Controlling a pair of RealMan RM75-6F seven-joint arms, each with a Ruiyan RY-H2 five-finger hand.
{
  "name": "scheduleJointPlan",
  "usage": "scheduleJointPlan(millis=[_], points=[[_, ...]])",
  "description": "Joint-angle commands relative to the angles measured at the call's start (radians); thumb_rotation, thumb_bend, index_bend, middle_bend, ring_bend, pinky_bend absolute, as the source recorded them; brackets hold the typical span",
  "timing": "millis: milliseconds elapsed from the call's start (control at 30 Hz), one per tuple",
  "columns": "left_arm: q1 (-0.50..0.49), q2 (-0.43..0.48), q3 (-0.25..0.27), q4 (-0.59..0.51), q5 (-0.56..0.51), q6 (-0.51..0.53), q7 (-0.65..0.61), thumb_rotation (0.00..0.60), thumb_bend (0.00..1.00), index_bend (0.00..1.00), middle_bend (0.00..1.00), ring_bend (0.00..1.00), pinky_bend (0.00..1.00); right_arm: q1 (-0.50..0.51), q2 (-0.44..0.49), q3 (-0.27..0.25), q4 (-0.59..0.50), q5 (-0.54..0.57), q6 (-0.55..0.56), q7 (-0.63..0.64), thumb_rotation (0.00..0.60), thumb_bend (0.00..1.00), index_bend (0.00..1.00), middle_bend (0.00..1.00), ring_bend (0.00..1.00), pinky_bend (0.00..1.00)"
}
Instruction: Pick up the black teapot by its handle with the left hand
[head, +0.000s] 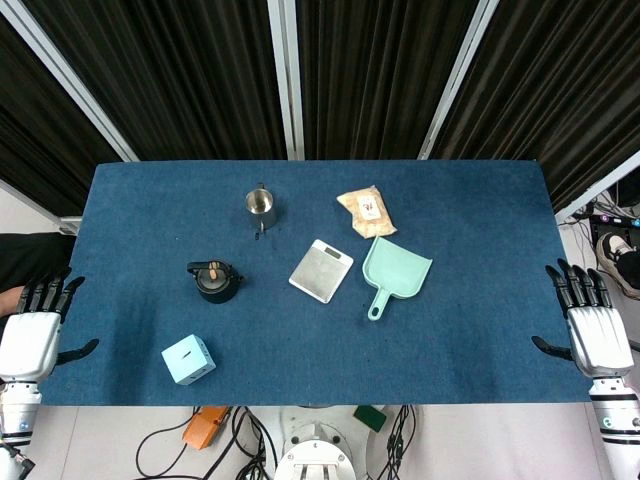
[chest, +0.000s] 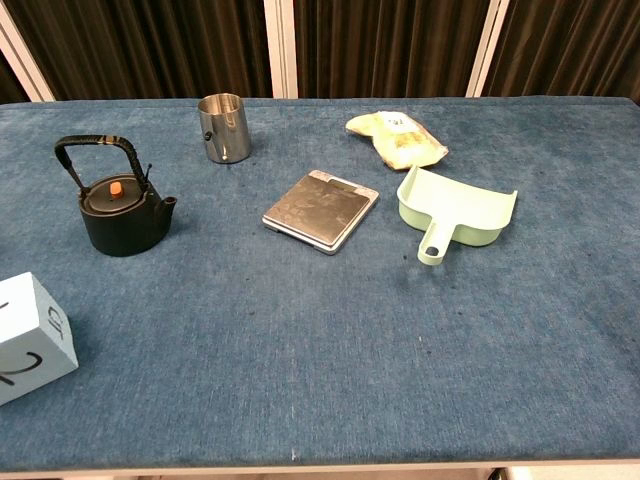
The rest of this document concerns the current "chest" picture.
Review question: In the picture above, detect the light green plastic dustpan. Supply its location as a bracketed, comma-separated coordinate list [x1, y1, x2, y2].
[396, 164, 520, 266]

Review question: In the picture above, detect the black cast iron teapot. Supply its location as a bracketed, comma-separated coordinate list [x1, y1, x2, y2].
[53, 133, 179, 258]

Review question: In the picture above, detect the yellow snack bag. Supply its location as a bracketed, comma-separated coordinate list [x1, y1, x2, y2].
[345, 110, 450, 173]

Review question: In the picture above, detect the blue fabric table cloth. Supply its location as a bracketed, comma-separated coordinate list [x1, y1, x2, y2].
[0, 95, 640, 474]

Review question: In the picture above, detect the stainless steel cup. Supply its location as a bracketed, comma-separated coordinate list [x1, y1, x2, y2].
[197, 93, 252, 165]

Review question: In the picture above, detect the silver flat kitchen scale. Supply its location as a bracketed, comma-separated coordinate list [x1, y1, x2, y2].
[261, 169, 381, 257]

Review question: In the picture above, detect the light blue numbered foam cube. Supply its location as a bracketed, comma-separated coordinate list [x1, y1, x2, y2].
[0, 271, 80, 407]

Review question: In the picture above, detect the dark brown curtain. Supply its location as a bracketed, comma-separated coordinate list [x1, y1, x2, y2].
[481, 0, 640, 106]
[292, 0, 494, 99]
[0, 0, 274, 105]

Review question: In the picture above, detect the white frame post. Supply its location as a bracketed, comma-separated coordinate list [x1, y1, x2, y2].
[0, 3, 56, 103]
[464, 0, 512, 99]
[263, 0, 300, 100]

